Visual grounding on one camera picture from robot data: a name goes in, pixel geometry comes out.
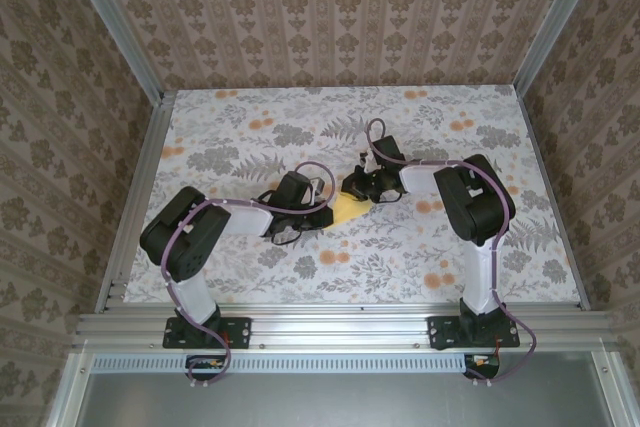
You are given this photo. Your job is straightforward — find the yellow cloth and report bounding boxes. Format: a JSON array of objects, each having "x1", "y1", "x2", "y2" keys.
[{"x1": 322, "y1": 191, "x2": 375, "y2": 231}]

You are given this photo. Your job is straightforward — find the floral patterned tablecloth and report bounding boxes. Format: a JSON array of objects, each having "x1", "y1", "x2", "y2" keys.
[{"x1": 122, "y1": 88, "x2": 584, "y2": 306}]

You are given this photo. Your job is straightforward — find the black connector module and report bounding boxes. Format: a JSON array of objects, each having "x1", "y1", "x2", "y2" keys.
[
  {"x1": 185, "y1": 354, "x2": 231, "y2": 382},
  {"x1": 463, "y1": 352, "x2": 501, "y2": 381}
]

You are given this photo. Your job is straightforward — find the grey metal panel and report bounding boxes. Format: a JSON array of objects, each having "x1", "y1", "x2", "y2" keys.
[{"x1": 44, "y1": 351, "x2": 640, "y2": 427}]

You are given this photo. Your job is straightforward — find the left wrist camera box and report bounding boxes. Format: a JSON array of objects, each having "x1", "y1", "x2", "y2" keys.
[{"x1": 274, "y1": 171, "x2": 324, "y2": 207}]

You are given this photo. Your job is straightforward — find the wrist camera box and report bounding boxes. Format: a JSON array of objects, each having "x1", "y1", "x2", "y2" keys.
[
  {"x1": 372, "y1": 134, "x2": 405, "y2": 166},
  {"x1": 274, "y1": 171, "x2": 324, "y2": 207}
]

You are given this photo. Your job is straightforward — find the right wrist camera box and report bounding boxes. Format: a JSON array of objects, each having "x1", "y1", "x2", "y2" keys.
[{"x1": 372, "y1": 134, "x2": 405, "y2": 166}]

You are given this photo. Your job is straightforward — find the aluminium frame crossbar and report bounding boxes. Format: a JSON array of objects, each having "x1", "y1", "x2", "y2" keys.
[{"x1": 74, "y1": 304, "x2": 619, "y2": 349}]

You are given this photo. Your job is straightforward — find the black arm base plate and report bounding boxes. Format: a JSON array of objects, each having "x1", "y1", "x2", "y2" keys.
[
  {"x1": 162, "y1": 314, "x2": 253, "y2": 351},
  {"x1": 427, "y1": 314, "x2": 521, "y2": 352}
]

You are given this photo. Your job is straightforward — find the slotted grey cable duct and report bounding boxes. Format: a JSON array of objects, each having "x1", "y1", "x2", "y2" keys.
[{"x1": 92, "y1": 352, "x2": 501, "y2": 374}]

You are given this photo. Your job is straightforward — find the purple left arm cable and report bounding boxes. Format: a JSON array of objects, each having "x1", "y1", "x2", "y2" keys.
[{"x1": 162, "y1": 160, "x2": 337, "y2": 391}]

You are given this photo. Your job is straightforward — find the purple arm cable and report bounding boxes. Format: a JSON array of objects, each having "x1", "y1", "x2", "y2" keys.
[
  {"x1": 162, "y1": 160, "x2": 337, "y2": 391},
  {"x1": 364, "y1": 118, "x2": 540, "y2": 388}
]

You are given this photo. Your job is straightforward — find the aluminium table side rail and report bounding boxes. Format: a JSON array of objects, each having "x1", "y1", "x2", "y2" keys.
[{"x1": 94, "y1": 91, "x2": 176, "y2": 313}]

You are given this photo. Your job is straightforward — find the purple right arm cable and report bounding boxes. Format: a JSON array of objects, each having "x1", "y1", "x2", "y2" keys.
[{"x1": 364, "y1": 118, "x2": 540, "y2": 388}]

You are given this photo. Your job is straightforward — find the aluminium frame post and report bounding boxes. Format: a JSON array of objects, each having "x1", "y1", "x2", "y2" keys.
[
  {"x1": 64, "y1": 0, "x2": 167, "y2": 104},
  {"x1": 513, "y1": 0, "x2": 609, "y2": 94}
]

